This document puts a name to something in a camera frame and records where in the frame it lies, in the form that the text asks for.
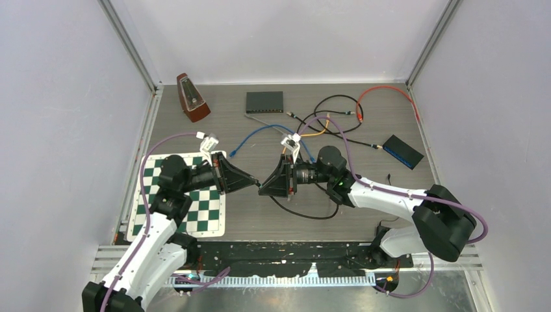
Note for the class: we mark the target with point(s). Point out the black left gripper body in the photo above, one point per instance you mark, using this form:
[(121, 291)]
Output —
[(219, 173)]

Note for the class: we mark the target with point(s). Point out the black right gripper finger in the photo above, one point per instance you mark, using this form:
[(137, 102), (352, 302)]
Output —
[(278, 171), (275, 188)]

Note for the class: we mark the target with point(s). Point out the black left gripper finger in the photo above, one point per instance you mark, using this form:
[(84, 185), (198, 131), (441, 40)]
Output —
[(234, 181), (229, 170)]

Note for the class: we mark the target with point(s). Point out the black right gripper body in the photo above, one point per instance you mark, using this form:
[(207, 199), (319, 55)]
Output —
[(292, 171)]

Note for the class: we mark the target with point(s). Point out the dark grey network switch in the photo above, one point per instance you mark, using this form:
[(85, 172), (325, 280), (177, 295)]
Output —
[(264, 102)]

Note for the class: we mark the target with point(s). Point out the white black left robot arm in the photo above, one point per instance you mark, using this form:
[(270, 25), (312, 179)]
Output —
[(160, 249)]

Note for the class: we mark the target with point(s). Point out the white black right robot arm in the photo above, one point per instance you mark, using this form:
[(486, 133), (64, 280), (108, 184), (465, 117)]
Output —
[(437, 225)]

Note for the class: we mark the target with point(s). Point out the brown wooden metronome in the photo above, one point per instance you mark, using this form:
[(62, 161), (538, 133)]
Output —
[(192, 102)]

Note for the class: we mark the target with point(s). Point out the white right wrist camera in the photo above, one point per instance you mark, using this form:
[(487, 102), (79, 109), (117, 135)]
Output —
[(292, 143)]

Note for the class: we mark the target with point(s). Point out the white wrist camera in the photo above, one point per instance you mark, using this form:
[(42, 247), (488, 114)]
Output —
[(208, 144), (292, 143)]

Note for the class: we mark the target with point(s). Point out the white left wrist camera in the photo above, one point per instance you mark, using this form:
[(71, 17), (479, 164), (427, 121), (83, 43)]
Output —
[(208, 144)]

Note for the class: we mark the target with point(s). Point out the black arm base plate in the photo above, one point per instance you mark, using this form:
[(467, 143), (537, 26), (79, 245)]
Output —
[(289, 259)]

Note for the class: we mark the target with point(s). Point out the black blue network switch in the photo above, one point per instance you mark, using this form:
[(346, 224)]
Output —
[(402, 152)]

